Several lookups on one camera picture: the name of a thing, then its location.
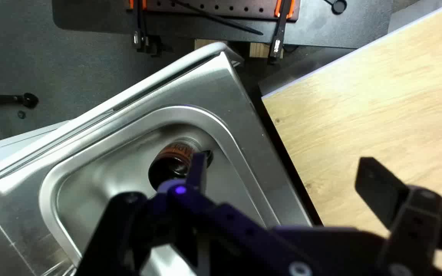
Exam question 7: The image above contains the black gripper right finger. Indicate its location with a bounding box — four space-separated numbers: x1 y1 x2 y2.
354 155 442 276

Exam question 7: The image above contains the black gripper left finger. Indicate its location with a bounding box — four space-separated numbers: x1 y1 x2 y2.
75 151 263 276

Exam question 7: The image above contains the brown metal mug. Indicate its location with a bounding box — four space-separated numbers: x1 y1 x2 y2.
147 142 199 192

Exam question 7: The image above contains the light wooden countertop panel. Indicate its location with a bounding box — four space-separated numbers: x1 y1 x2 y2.
259 0 442 276

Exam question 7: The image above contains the stainless steel sink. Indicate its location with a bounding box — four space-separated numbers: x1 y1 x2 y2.
0 42 316 276

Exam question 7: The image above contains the orange black bar clamp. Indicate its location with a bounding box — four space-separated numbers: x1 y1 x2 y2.
125 0 151 53
266 0 299 62

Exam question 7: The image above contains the black round knob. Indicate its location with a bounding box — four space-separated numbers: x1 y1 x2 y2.
325 0 349 16

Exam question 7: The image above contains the black bolt handle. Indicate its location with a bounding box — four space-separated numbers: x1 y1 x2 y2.
0 91 41 111

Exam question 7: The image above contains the thin black cable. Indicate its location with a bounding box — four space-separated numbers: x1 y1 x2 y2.
171 0 265 37

